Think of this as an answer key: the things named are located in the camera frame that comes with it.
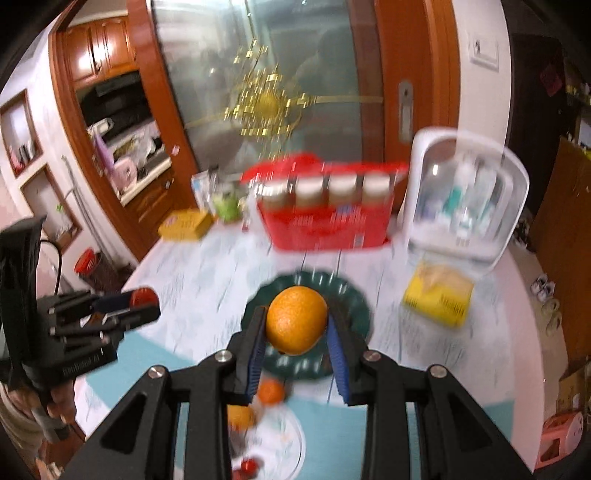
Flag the wooden kitchen cabinets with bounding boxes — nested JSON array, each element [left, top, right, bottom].
[[60, 18, 139, 88]]

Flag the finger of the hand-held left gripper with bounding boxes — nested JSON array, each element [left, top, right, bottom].
[[39, 289, 136, 320], [49, 302, 161, 345]]

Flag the small mandarin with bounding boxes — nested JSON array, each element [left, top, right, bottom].
[[227, 404, 257, 432], [256, 378, 286, 407]]

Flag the black cable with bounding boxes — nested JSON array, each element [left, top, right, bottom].
[[41, 239, 64, 296]]

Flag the large orange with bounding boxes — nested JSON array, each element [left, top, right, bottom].
[[265, 286, 328, 356]]

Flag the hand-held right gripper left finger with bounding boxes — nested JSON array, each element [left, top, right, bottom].
[[60, 305, 269, 480]]

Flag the glass bottle with green label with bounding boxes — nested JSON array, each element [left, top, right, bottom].
[[210, 182, 245, 222]]

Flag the black range hood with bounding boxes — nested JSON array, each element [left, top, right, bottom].
[[76, 71, 153, 134]]

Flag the white and blue carton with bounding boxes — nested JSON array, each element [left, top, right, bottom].
[[191, 172, 213, 213]]

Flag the red cherry tomato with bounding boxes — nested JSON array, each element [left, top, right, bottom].
[[233, 457, 264, 478], [128, 286, 158, 309]]

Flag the person's left forearm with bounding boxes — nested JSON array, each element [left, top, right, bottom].
[[0, 383, 47, 462]]

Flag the wooden frame glass door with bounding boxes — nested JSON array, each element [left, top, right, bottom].
[[124, 0, 462, 259]]

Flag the person's left hand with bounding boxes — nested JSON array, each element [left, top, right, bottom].
[[46, 382, 79, 433]]

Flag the red pack of paper cups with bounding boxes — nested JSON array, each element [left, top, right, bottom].
[[241, 152, 411, 252]]

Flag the tree print tablecloth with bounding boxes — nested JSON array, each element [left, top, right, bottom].
[[74, 222, 555, 480]]

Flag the dark green scalloped plate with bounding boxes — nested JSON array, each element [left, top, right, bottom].
[[241, 272, 374, 380]]

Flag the white wall switch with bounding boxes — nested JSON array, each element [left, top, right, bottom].
[[468, 34, 500, 72]]

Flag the white floral plate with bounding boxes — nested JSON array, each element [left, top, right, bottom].
[[228, 401, 306, 480]]

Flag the metal door handle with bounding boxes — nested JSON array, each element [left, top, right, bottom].
[[398, 80, 414, 141]]

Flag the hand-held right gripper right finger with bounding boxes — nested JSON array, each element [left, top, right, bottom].
[[325, 300, 536, 480]]

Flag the brown wooden board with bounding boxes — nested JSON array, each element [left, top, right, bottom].
[[529, 136, 591, 370]]

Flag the pink stool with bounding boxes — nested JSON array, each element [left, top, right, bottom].
[[536, 411, 585, 469]]

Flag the flat yellow box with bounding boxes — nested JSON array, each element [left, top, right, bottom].
[[158, 209, 215, 241]]

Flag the yellow tissue pack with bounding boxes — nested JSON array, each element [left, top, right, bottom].
[[402, 262, 476, 328]]

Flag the cardboard box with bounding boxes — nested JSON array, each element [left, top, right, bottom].
[[556, 369, 591, 416]]

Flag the white clear-lid storage box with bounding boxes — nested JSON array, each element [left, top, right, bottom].
[[399, 127, 530, 278]]

